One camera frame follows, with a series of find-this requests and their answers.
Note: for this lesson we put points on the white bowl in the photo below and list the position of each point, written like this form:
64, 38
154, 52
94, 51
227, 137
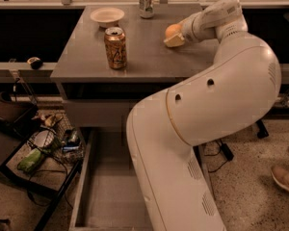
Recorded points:
107, 17

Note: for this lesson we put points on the orange fruit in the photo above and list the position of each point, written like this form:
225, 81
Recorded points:
173, 30

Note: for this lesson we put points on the grey drawer cabinet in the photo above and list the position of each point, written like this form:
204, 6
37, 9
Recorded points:
82, 72

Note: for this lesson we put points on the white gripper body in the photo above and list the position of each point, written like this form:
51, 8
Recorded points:
187, 29

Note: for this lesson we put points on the gold soda can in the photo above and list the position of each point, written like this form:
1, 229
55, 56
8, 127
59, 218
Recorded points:
115, 46

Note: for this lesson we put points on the dark brown bag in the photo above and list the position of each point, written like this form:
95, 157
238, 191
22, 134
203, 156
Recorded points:
12, 112

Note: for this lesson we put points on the green chip bag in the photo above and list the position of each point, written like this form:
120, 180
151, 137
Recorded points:
31, 161

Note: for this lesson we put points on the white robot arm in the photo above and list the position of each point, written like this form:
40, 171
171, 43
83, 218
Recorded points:
163, 129

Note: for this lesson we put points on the wire basket with snacks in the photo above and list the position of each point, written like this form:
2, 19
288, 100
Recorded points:
58, 138

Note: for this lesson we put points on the open bottom grey drawer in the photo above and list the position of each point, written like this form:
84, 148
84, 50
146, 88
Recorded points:
109, 197

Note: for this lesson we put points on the closed grey drawer black handle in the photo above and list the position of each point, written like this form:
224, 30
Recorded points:
98, 113

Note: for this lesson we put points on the black side table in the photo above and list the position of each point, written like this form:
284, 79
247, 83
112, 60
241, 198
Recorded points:
45, 165

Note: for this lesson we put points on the tan sneaker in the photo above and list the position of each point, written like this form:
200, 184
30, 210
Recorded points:
281, 177

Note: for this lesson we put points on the white green soda can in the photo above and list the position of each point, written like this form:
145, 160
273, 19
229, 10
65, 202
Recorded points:
146, 8

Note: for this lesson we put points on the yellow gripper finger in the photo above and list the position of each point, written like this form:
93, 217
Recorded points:
175, 40

